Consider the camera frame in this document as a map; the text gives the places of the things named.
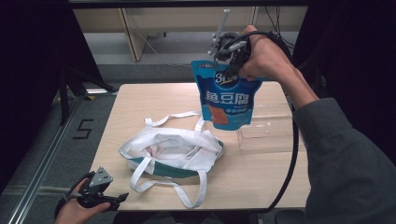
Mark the grey sleeve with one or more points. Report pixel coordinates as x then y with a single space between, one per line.
348 168

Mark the person's right hand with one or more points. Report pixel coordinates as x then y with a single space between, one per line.
267 59

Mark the white tote bag coloured shapes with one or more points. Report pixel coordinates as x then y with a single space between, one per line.
174 146

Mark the person's left hand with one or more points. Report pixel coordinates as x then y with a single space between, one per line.
74 214

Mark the clear plastic bin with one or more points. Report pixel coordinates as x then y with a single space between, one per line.
271 137

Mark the aluminium floor rail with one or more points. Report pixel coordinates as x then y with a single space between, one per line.
43 168

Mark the black curtain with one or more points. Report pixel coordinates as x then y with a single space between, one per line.
358 62
34 77

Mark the black metal stand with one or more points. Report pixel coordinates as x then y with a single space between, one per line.
63 99

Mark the blue snack pouch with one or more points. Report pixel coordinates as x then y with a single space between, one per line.
227 99

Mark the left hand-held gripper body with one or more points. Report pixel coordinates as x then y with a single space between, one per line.
93 197

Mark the light wooden desk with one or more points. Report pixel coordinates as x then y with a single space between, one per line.
174 18

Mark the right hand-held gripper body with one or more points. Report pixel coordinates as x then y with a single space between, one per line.
233 49

